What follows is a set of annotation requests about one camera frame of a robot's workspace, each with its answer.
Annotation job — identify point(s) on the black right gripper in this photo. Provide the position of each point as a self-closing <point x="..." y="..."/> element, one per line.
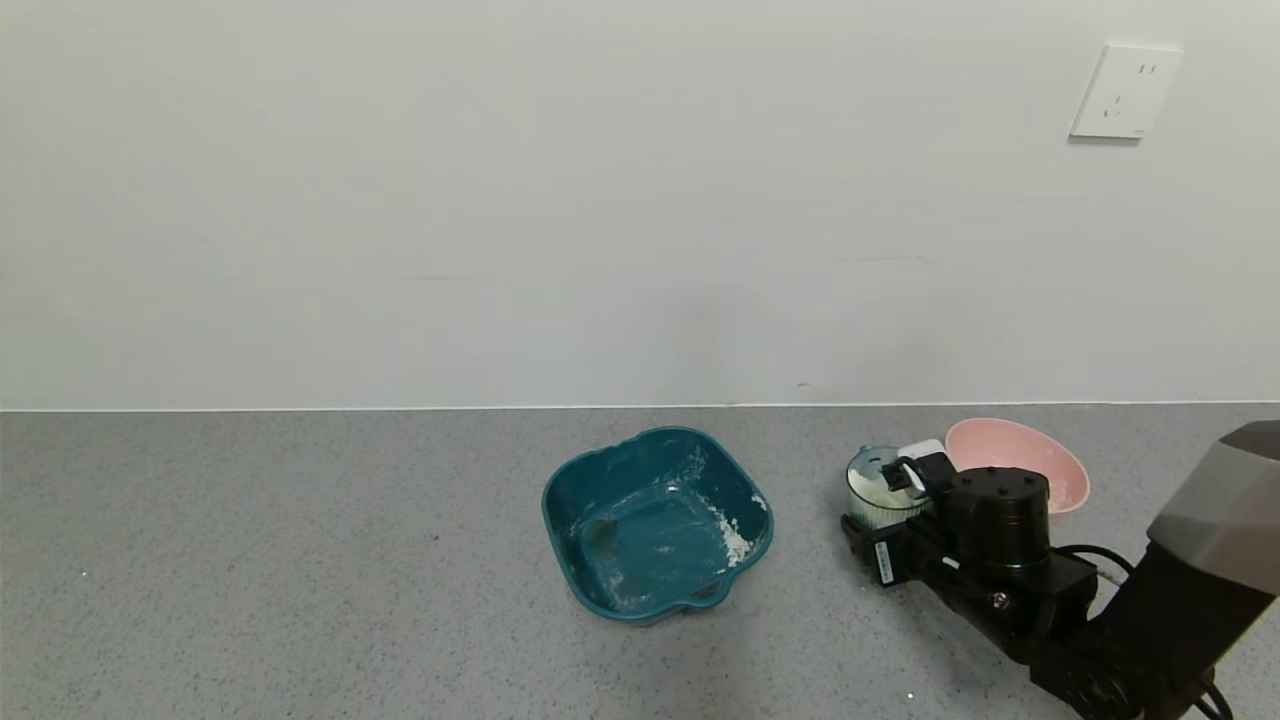
<point x="883" y="562"/>

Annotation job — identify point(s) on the clear ribbed plastic cup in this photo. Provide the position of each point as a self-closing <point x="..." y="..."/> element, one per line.
<point x="868" y="505"/>

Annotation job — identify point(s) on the white powder heap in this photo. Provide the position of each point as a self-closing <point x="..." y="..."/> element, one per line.
<point x="868" y="492"/>

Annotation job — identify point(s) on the black and grey right robot arm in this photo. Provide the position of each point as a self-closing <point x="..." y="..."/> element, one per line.
<point x="1000" y="520"/>

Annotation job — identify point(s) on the white powder residue clump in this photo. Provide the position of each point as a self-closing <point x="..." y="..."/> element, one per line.
<point x="734" y="543"/>

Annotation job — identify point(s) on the pink round bowl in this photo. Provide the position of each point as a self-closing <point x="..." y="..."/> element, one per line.
<point x="1030" y="450"/>

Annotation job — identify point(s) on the teal square plastic tray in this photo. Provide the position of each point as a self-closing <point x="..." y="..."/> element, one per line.
<point x="640" y="530"/>

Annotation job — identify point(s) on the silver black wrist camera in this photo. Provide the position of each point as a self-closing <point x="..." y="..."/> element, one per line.
<point x="920" y="465"/>

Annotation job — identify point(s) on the white wall power outlet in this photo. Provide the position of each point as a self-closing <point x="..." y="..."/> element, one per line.
<point x="1124" y="92"/>

